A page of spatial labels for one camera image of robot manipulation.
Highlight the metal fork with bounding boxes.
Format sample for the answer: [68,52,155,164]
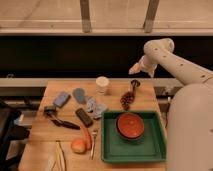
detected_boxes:
[90,129,98,160]

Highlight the black remote control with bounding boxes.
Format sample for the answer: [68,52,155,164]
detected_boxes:
[75,108,93,127]

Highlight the crumpled blue white cloth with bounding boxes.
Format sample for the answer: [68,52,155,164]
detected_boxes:
[86,96,108,119]

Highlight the brown bead string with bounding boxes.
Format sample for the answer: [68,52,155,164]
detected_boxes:
[120,79,141,111]

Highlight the red yellow apple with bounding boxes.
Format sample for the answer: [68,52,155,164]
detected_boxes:
[71,138,86,154]

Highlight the orange carrot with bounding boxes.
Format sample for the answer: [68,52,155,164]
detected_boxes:
[81,125,92,150]

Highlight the black handled brush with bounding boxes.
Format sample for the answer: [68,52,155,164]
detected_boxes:
[44,106,80,130]

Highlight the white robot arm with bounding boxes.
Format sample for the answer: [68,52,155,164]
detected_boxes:
[129,38,213,171]

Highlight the black equipment at left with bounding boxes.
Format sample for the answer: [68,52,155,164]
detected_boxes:
[0,99,29,171]

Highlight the pale wooden tongs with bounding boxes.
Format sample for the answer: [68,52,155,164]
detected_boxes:
[47,141,66,171]

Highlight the blue rectangular sponge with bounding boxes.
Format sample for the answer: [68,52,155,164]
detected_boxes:
[53,92,71,108]

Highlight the green plastic tray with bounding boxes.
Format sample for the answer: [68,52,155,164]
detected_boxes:
[101,111,166,163]

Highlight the red bowl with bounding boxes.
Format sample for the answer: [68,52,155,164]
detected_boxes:
[116,112,145,140]

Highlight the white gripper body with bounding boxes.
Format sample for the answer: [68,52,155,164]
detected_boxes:
[128,56,156,78]

